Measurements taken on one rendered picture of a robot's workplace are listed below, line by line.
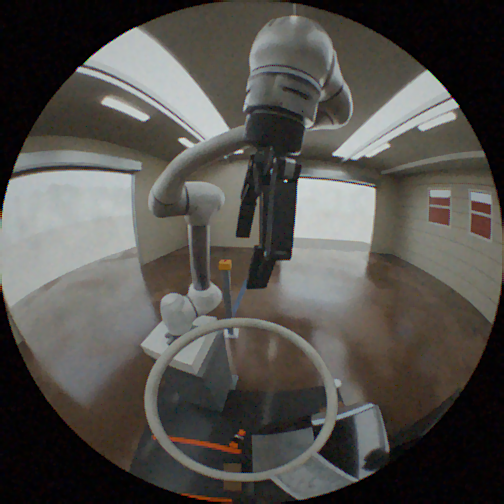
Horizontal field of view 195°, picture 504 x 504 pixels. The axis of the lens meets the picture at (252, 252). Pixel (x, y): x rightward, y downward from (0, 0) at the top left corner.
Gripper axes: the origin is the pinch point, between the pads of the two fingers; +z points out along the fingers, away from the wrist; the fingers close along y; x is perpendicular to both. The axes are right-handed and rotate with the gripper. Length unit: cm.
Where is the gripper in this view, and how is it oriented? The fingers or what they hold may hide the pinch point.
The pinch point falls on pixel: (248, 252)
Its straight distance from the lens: 25.3
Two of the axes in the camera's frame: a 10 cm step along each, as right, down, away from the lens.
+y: 1.9, 6.0, -7.7
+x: 9.7, 0.3, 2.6
